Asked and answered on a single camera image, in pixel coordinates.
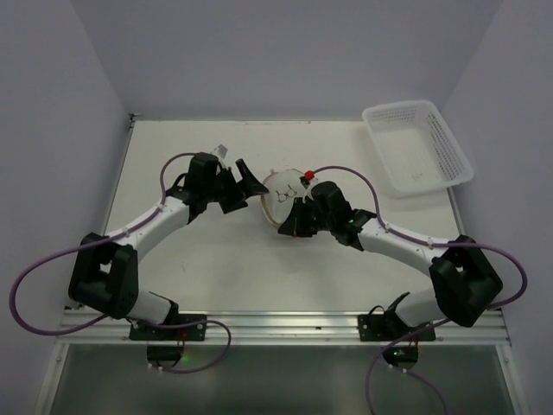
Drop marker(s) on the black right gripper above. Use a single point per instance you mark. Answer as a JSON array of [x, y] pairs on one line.
[[303, 218]]

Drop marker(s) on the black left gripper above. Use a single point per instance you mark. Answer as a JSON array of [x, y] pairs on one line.
[[233, 192]]

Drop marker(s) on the white mesh laundry bag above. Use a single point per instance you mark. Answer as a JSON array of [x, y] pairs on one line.
[[284, 187]]

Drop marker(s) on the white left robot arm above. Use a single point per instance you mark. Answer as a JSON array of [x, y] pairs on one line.
[[105, 274]]

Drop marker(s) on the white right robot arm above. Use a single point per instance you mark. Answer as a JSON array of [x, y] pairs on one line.
[[464, 282]]

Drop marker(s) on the white perforated plastic basket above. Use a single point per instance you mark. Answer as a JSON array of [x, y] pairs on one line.
[[417, 150]]

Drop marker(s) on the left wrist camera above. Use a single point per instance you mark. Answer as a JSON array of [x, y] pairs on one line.
[[220, 151]]

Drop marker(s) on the aluminium mounting rail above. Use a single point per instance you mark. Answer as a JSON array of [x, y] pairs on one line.
[[304, 329]]

